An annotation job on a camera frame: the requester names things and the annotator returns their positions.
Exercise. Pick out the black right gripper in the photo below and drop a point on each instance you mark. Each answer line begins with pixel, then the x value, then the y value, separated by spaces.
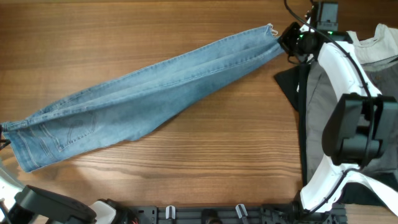
pixel 287 39

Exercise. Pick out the light blue denim jeans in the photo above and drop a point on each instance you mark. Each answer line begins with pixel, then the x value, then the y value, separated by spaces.
pixel 132 106

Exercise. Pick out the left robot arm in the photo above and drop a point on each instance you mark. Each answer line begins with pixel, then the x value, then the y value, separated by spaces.
pixel 46 205

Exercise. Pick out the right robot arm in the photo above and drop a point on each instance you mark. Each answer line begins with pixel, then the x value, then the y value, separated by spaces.
pixel 358 129

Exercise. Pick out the black garment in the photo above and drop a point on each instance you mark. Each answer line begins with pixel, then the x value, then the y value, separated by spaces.
pixel 293 83

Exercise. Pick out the white cloth garment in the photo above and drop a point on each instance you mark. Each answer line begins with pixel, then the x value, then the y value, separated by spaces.
pixel 382 46

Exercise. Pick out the grey garment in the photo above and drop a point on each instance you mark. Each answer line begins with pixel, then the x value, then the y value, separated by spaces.
pixel 321 101

